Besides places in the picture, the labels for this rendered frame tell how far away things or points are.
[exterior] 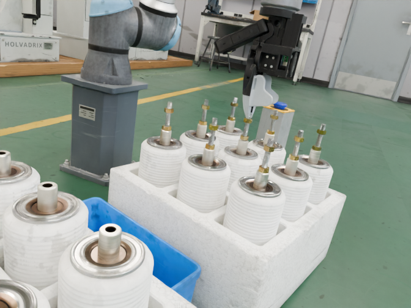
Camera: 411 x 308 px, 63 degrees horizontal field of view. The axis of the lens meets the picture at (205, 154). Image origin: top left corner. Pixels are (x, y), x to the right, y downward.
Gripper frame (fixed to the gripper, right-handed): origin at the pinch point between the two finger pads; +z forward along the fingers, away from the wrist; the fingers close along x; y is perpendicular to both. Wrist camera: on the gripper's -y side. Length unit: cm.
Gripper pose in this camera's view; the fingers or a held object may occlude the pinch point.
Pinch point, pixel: (246, 110)
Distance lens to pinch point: 71.2
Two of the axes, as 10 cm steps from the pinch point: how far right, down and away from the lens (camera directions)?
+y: 8.7, 3.0, -3.9
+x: 4.6, -2.3, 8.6
